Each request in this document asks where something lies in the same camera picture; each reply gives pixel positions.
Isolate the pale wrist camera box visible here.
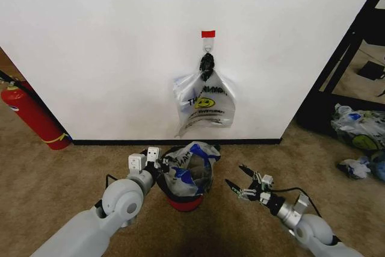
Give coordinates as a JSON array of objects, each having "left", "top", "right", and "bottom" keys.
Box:
[
  {"left": 260, "top": 174, "right": 275, "bottom": 188},
  {"left": 146, "top": 147, "right": 161, "bottom": 163}
]

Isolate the red and black trash bin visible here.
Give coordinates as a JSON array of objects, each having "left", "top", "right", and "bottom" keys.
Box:
[{"left": 156, "top": 175, "right": 212, "bottom": 213}]

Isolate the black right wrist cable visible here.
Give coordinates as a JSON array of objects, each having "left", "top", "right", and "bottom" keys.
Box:
[{"left": 270, "top": 187, "right": 322, "bottom": 218}]

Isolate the clear wall hook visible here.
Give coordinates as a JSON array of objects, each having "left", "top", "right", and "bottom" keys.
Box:
[{"left": 202, "top": 37, "right": 216, "bottom": 53}]

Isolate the clear smiley plastic bag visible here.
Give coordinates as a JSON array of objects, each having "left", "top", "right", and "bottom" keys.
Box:
[{"left": 171, "top": 52, "right": 237, "bottom": 139}]

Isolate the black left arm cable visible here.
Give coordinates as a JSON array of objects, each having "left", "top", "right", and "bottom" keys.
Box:
[{"left": 105, "top": 173, "right": 121, "bottom": 193}]

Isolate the black metal shelf frame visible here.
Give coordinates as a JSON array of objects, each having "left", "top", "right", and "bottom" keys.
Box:
[{"left": 296, "top": 0, "right": 385, "bottom": 138}]

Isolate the clear blue-printed bin liner bag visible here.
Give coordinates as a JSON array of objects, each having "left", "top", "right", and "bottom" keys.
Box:
[{"left": 157, "top": 141, "right": 222, "bottom": 198}]

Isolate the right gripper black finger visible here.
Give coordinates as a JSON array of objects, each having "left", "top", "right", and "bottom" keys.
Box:
[
  {"left": 238, "top": 164, "right": 263, "bottom": 183},
  {"left": 224, "top": 179, "right": 257, "bottom": 202}
]

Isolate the blue crumpled plastic bag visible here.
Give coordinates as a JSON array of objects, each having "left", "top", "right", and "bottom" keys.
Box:
[{"left": 368, "top": 150, "right": 385, "bottom": 177}]

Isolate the flat black device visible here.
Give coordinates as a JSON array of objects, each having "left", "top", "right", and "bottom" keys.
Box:
[{"left": 357, "top": 60, "right": 385, "bottom": 82}]

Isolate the small crumpled plastic bag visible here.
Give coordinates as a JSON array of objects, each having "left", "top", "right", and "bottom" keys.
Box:
[{"left": 336, "top": 155, "right": 373, "bottom": 180}]

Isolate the red fire extinguisher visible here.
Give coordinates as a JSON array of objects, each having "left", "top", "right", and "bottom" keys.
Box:
[{"left": 0, "top": 69, "right": 72, "bottom": 151}]

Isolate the large stuffed plastic bag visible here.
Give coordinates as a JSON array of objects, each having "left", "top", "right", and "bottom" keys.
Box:
[{"left": 330, "top": 103, "right": 385, "bottom": 152}]

